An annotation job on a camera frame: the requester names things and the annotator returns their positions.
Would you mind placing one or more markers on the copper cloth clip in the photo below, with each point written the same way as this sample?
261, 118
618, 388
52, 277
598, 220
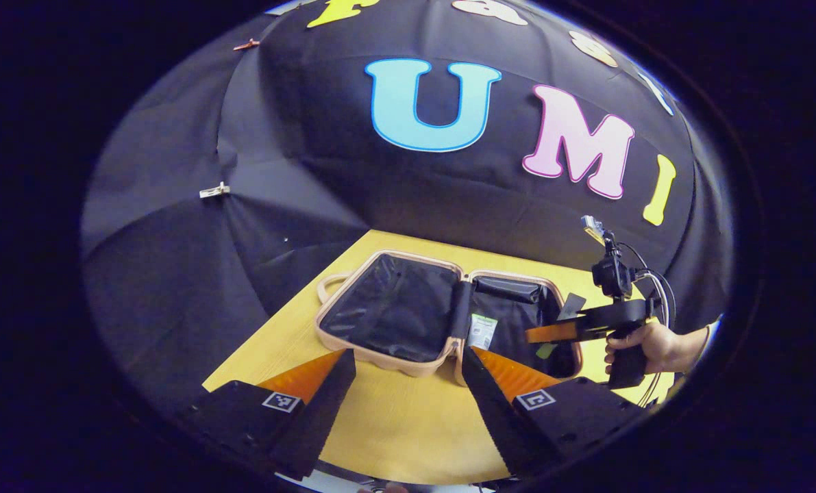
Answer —
246, 45

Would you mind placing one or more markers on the black backdrop cloth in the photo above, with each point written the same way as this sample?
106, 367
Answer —
449, 198

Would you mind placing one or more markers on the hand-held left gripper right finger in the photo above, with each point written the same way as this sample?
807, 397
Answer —
493, 424

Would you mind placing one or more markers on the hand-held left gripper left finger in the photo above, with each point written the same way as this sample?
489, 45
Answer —
322, 424

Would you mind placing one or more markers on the white green paper tag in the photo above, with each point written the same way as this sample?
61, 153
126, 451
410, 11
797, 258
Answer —
481, 332

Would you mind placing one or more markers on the silver cloth clip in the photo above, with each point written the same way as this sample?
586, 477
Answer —
214, 192

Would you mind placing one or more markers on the pink suitcase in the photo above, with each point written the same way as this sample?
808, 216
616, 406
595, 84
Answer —
394, 308

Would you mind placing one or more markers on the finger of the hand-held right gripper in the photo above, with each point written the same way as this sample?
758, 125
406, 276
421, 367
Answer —
586, 329

